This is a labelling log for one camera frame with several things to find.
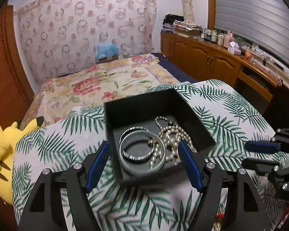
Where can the pink bottle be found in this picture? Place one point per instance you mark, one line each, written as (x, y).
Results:
(228, 38)

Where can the silver patterned bangle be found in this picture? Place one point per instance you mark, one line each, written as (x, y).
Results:
(137, 144)

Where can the yellow pikachu plush toy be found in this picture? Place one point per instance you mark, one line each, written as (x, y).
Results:
(9, 138)

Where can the folded clothes stack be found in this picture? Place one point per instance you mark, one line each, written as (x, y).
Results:
(177, 25)

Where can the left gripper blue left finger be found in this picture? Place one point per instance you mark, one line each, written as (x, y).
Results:
(94, 165)

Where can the grey window roller blind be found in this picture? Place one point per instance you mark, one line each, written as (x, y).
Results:
(265, 22)

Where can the dark blue bed sheet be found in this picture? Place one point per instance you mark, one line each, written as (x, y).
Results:
(173, 70)

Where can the white cosmetic jar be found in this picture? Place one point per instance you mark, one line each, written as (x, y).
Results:
(214, 36)

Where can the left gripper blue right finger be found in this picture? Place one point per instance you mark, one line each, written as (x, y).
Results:
(193, 172)

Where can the pale green jade bangle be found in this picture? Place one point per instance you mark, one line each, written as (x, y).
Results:
(152, 165)

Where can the pink tissue box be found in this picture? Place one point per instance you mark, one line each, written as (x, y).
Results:
(234, 48)

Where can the brown louvered wardrobe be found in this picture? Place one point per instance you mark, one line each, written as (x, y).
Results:
(16, 93)

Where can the blue plush toy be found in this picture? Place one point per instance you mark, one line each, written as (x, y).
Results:
(106, 53)

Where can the floral bed blanket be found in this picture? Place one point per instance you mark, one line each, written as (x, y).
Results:
(94, 86)

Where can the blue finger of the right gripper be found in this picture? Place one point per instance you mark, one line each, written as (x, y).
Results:
(261, 167)
(262, 147)

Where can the black open jewelry box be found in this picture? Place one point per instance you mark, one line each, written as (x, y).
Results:
(164, 112)

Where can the wooden sideboard cabinet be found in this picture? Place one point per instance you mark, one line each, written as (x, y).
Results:
(203, 60)

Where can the circle patterned sheer curtain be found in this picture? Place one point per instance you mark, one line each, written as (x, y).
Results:
(61, 36)

